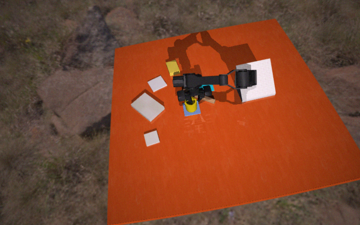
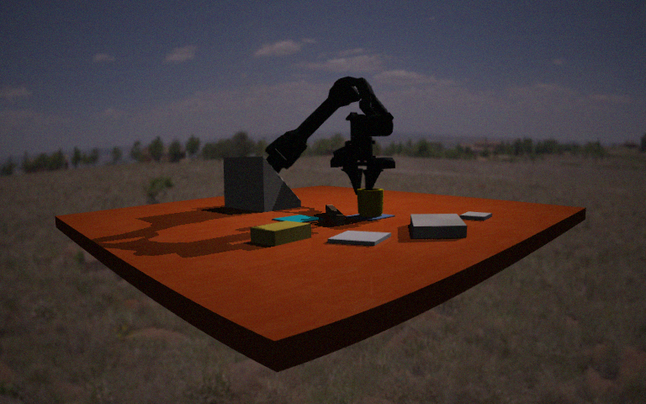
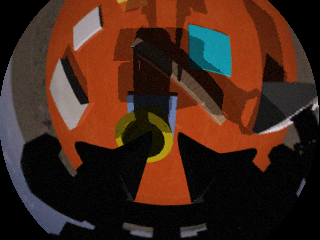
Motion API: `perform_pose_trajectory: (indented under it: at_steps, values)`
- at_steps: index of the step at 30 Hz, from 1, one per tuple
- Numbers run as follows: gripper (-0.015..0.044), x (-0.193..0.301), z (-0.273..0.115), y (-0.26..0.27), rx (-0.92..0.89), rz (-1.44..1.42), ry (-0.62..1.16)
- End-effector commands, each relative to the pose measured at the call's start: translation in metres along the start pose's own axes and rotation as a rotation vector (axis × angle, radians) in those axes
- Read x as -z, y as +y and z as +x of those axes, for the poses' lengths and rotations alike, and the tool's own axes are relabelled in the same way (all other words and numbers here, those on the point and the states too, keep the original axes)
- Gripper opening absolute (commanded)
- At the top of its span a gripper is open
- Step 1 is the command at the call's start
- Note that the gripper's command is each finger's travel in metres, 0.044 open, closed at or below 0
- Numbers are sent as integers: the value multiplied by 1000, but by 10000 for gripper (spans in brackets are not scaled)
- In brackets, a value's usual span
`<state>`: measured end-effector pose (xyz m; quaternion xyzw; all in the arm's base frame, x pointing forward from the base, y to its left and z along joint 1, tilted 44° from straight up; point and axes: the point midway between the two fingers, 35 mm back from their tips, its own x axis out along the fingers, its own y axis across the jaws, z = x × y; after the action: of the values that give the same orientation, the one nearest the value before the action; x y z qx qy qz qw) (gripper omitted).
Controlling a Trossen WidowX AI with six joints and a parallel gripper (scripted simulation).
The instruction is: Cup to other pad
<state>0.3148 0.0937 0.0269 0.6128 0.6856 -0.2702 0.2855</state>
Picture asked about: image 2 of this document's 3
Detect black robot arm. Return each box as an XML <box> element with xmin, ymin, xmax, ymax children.
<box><xmin>265</xmin><ymin>76</ymin><xmax>394</xmax><ymax>173</ymax></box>

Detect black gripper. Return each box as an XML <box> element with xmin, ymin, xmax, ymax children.
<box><xmin>331</xmin><ymin>137</ymin><xmax>395</xmax><ymax>195</ymax></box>

